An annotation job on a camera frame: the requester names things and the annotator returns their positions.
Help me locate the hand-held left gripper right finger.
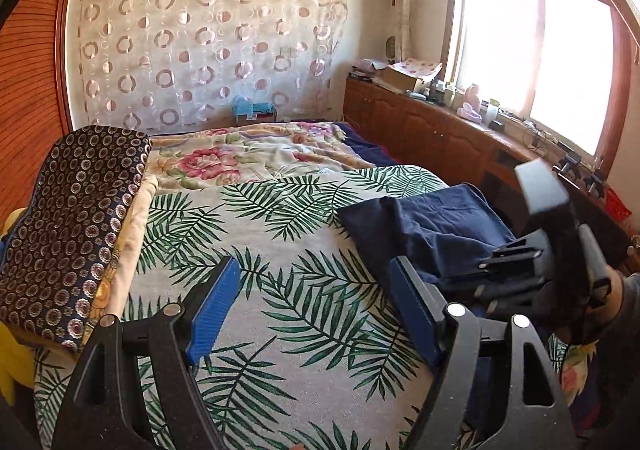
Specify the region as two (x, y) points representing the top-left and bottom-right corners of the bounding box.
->
(389, 256), (576, 450)

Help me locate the dark blue blanket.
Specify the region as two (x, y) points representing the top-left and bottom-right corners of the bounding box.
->
(335, 121), (396, 168)

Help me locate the person's right forearm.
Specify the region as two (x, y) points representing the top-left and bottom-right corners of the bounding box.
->
(592, 272), (640, 433)

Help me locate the blue tissue packet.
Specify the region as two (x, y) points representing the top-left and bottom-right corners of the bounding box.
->
(231, 96), (277, 124)

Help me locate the sheer circle-patterned curtain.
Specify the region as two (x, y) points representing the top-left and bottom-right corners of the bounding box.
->
(75, 0), (348, 131)

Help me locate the wooden framed window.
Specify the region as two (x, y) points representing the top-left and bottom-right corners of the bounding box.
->
(445, 0), (632, 171)

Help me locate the palm-leaf bed sheet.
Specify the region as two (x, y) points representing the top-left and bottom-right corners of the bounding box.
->
(32, 165), (481, 450)

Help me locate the pink patterned paper sheet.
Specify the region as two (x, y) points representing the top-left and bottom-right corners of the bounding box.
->
(389, 57), (444, 79)

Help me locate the red plastic basket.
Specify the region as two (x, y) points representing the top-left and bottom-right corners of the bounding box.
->
(604, 190), (632, 222)

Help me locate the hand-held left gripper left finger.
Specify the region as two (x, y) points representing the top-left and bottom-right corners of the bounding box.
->
(52, 255), (242, 450)

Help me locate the pink floral quilt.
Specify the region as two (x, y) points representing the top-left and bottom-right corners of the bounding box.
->
(147, 122), (381, 193)

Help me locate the cardboard box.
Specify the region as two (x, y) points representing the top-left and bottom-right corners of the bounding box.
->
(382, 67), (426, 94)

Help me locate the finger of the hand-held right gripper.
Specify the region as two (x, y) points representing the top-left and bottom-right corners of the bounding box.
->
(477, 237), (545, 277)
(475, 274), (551, 320)

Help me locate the dark circle-patterned pillow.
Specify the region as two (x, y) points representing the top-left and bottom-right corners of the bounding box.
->
(0, 125), (153, 353)

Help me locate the yellow flowered cloth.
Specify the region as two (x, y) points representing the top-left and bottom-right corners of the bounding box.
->
(556, 335), (599, 394)

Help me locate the wooden slatted wardrobe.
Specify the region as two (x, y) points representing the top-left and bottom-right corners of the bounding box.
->
(0, 0), (83, 226)

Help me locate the person's right hand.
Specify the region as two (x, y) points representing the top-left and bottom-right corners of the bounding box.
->
(570, 272), (628, 346)

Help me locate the long wooden cabinet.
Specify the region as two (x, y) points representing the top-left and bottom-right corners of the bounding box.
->
(344, 74), (636, 271)

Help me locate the navy printed t-shirt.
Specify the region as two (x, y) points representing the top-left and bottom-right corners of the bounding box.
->
(337, 182), (518, 292)

